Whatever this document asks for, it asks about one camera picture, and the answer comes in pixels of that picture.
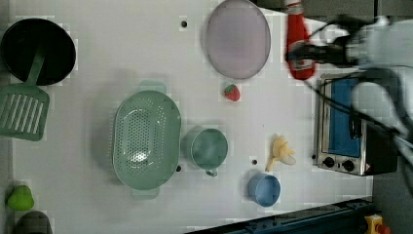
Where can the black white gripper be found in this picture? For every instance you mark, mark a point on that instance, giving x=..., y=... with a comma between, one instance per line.
x=336, y=53

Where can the red ketchup bottle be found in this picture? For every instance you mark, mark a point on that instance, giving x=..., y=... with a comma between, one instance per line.
x=297, y=36

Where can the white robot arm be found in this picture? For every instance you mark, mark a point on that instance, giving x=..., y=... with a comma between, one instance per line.
x=382, y=51

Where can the round grey plate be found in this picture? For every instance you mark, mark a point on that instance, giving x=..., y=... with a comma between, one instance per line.
x=238, y=39

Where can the silver black toaster oven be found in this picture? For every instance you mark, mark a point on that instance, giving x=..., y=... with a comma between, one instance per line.
x=347, y=144

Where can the toy strawberry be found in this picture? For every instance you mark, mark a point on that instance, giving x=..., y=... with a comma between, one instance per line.
x=232, y=93

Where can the peeled toy banana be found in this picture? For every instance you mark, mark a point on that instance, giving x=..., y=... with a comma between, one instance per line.
x=281, y=152

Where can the blue bowl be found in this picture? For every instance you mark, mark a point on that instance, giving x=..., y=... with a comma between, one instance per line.
x=264, y=189

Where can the green metal mug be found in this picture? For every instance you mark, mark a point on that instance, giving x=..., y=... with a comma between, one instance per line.
x=206, y=148

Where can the yellow red toy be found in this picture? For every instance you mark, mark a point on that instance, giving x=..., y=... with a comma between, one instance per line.
x=375, y=225

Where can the green oval colander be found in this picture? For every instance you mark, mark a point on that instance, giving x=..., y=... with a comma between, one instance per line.
x=146, y=140

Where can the black frying pan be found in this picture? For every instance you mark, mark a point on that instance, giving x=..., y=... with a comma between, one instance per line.
x=19, y=45

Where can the green slotted spatula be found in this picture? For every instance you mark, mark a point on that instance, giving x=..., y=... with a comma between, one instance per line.
x=24, y=106

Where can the green toy pear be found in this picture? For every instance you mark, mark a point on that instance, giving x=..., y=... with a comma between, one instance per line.
x=21, y=199

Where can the dark grey cylinder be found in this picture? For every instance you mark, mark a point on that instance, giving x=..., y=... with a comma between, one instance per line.
x=33, y=223

